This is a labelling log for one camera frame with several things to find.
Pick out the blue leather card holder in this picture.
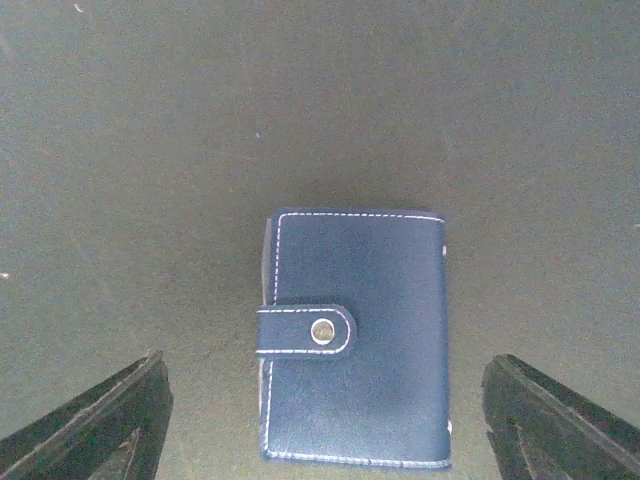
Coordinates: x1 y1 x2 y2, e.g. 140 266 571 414
256 207 451 470

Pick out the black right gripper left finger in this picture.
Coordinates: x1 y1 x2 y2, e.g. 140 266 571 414
1 351 174 479

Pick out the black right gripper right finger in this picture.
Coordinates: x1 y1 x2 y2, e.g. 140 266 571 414
482 354 639 479

